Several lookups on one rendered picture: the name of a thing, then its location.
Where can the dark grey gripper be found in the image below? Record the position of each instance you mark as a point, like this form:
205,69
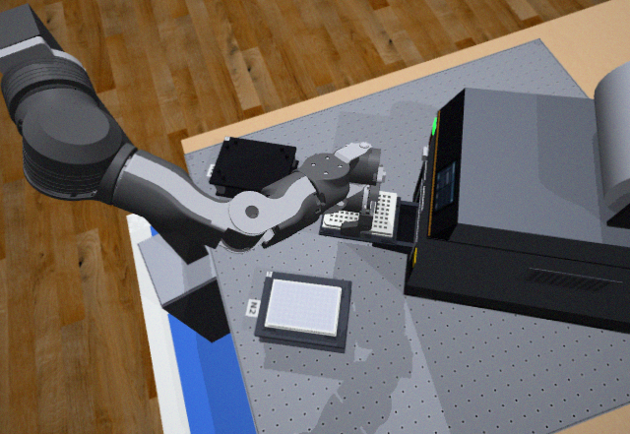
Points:
360,203

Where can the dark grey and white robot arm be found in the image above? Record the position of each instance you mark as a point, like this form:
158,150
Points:
71,146

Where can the grey cylinder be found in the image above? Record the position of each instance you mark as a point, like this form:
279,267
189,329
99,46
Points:
612,107

